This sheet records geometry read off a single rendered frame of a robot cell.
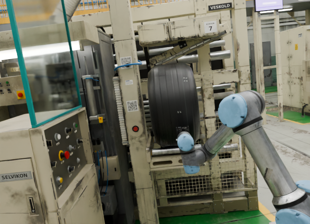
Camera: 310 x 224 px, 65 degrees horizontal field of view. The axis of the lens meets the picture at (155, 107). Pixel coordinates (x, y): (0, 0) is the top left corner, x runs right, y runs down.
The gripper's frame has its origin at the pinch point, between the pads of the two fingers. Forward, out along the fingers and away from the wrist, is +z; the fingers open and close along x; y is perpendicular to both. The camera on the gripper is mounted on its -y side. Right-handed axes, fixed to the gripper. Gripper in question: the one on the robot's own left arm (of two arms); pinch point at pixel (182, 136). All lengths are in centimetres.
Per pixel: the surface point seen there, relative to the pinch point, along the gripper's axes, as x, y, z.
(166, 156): 11.8, -14.3, 12.4
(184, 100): -3.2, 21.7, -4.9
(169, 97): 4.9, 24.6, -4.5
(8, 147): 73, 12, -53
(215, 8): -42, 95, 64
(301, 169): -146, -83, 164
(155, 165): 19.6, -18.9, 10.3
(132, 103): 30.4, 23.7, 14.5
